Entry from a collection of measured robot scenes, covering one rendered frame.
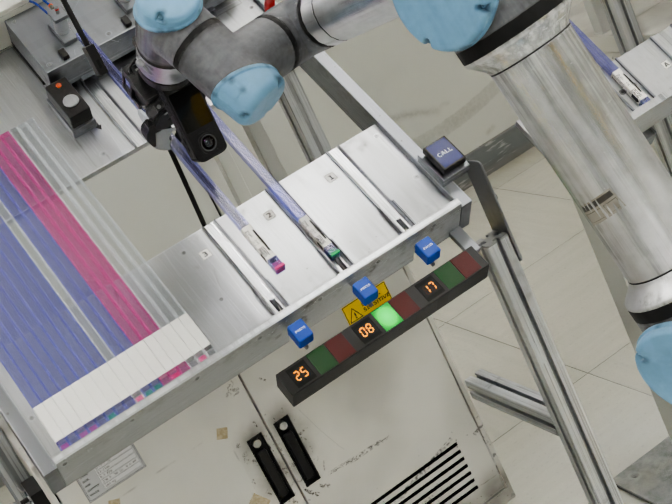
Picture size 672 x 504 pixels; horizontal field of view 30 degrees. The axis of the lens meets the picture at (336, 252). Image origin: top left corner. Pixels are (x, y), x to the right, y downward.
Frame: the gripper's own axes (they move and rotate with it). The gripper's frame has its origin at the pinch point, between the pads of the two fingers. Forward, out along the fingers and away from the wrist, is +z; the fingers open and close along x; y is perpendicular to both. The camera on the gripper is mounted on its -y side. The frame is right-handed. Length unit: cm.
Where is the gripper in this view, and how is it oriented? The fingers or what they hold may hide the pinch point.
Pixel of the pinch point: (174, 144)
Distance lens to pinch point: 173.9
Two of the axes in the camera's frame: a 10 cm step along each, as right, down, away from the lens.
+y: -5.8, -7.8, 2.2
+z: -1.3, 3.6, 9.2
